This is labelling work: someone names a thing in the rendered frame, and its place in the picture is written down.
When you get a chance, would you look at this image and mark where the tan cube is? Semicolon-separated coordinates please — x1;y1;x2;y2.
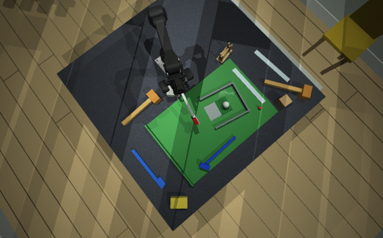
274;94;293;108

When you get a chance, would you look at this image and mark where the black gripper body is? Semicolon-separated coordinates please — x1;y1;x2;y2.
159;68;194;93

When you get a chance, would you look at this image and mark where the yellow rectangular block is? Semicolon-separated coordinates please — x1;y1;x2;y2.
170;196;187;209

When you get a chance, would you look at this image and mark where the white flat bar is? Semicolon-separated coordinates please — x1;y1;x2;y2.
254;50;290;82
232;68;265;104

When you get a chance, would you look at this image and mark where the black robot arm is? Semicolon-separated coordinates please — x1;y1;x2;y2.
146;5;189;95

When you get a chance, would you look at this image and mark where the white golf ball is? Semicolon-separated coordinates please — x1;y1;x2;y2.
222;101;229;108

